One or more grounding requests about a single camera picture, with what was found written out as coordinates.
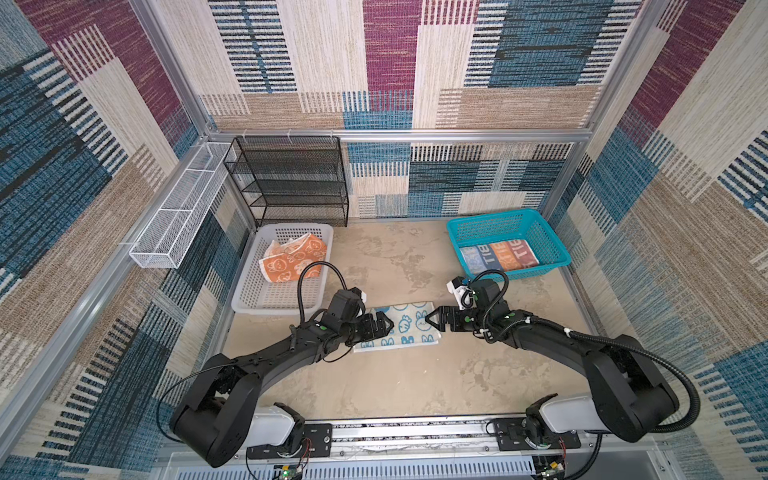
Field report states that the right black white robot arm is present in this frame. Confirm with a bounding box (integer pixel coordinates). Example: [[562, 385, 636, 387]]
[[425, 270, 701, 443]]

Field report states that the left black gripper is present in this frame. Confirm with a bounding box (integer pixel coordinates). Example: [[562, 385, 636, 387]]
[[338, 310, 393, 345]]

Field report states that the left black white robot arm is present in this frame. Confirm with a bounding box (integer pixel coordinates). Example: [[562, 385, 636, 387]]
[[161, 285, 394, 468]]

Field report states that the white plastic laundry basket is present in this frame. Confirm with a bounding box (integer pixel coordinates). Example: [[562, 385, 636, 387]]
[[231, 223, 333, 316]]

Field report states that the teal plastic basket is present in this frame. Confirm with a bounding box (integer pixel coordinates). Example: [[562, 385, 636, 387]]
[[447, 209, 572, 280]]

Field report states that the teal bicycle print towel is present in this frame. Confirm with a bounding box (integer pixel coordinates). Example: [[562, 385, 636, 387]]
[[353, 302, 441, 353]]

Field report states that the black wire shelf rack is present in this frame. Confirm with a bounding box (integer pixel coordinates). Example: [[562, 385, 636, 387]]
[[223, 136, 350, 227]]

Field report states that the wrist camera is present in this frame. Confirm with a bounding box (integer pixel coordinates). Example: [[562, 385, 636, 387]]
[[327, 287, 367, 323], [446, 275, 501, 310]]

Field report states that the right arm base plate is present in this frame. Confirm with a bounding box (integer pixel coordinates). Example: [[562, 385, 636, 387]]
[[485, 416, 581, 452]]

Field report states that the orange bear print towel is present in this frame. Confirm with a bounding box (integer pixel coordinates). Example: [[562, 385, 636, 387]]
[[258, 233, 328, 283]]

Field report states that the white wire mesh tray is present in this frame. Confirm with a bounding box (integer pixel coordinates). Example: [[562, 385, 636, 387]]
[[130, 142, 229, 269]]

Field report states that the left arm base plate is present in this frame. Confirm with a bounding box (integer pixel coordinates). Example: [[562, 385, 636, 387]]
[[246, 423, 333, 460]]

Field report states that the aluminium mounting rail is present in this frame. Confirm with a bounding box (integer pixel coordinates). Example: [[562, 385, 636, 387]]
[[155, 410, 667, 463]]

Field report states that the rabbit print striped towel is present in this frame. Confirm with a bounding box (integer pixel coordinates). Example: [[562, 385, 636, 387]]
[[459, 240, 539, 275]]

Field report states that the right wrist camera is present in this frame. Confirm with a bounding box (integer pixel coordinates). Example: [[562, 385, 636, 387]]
[[446, 275, 501, 310]]

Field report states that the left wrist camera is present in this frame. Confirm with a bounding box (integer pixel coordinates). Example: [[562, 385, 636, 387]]
[[327, 287, 367, 323]]

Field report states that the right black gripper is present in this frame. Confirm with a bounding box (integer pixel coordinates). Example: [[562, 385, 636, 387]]
[[425, 306, 490, 333]]

